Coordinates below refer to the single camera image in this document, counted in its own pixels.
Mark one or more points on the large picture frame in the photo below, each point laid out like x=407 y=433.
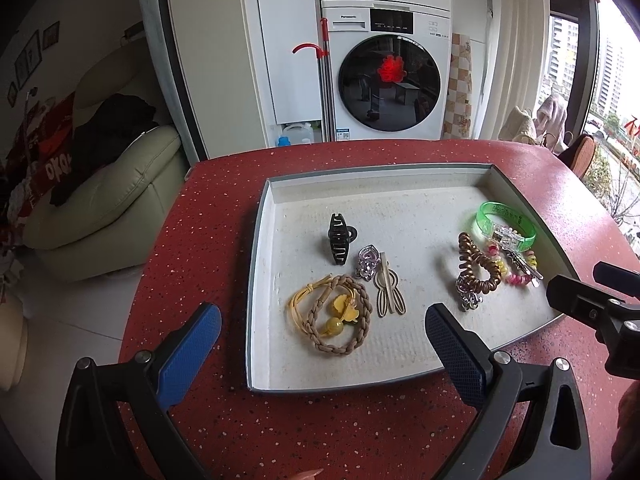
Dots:
x=27 y=57

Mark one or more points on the white tall cabinet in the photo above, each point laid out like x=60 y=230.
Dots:
x=225 y=60

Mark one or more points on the cream knitted cloth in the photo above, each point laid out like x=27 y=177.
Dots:
x=517 y=127

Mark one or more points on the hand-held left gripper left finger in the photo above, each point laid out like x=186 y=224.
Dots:
x=190 y=355

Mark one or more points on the medium picture frame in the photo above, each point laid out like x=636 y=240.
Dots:
x=51 y=35

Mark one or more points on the person's left hand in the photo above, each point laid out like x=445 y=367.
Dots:
x=306 y=475

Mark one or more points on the pale pink blanket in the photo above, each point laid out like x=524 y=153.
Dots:
x=552 y=120

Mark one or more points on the blue capped bottle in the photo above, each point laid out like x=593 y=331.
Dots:
x=283 y=141

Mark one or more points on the small picture frame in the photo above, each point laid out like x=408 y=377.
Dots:
x=11 y=94

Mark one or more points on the black clothing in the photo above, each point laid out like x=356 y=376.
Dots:
x=110 y=125

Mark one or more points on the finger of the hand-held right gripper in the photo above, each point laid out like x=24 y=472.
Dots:
x=615 y=276
x=575 y=302

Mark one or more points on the checkered hanging cloth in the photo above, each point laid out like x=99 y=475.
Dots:
x=457 y=85

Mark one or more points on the shallow white tray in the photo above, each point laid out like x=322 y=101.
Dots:
x=415 y=200

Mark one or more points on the person's right forearm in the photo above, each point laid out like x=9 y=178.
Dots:
x=631 y=410

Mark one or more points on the orange chair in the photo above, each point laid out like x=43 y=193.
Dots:
x=580 y=157

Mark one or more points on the green plastic bangle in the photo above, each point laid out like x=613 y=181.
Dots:
x=525 y=224

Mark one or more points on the silver heart hair clip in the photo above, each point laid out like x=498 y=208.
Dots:
x=369 y=260

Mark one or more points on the white plastic jug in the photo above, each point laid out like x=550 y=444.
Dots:
x=300 y=132

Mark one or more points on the cream leather sofa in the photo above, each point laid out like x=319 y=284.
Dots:
x=100 y=210

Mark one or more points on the red printed cloth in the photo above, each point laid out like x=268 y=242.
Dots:
x=50 y=170

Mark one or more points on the white curtain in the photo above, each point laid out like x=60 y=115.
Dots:
x=515 y=35

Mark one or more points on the clear plastic hair clip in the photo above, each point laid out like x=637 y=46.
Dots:
x=507 y=236

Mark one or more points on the white washing machine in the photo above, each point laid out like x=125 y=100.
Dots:
x=332 y=60

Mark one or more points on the black claw hair clip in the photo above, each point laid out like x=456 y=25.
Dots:
x=337 y=242

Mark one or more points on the cream round stool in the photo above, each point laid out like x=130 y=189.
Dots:
x=12 y=340

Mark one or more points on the dark window frame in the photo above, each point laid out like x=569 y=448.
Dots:
x=587 y=35

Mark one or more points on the silver alligator hair clip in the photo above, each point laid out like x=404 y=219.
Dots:
x=525 y=266

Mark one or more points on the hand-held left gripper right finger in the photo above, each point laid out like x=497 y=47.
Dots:
x=455 y=355

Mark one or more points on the dark door frame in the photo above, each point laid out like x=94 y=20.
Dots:
x=170 y=60

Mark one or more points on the beige rabbit hair clip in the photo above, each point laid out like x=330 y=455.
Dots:
x=385 y=285

